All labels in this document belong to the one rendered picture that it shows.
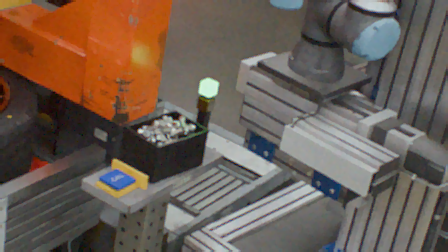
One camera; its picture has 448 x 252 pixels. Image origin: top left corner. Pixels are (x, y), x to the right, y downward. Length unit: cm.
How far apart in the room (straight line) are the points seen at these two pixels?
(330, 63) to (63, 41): 80
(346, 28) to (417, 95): 30
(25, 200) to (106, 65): 43
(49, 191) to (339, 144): 85
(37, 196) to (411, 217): 102
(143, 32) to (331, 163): 65
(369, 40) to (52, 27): 97
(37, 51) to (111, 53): 30
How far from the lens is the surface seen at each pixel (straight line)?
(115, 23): 241
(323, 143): 215
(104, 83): 248
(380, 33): 212
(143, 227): 247
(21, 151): 256
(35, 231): 255
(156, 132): 239
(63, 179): 254
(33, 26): 267
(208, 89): 250
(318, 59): 225
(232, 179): 325
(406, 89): 234
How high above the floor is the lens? 169
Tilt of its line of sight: 27 degrees down
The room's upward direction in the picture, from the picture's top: 11 degrees clockwise
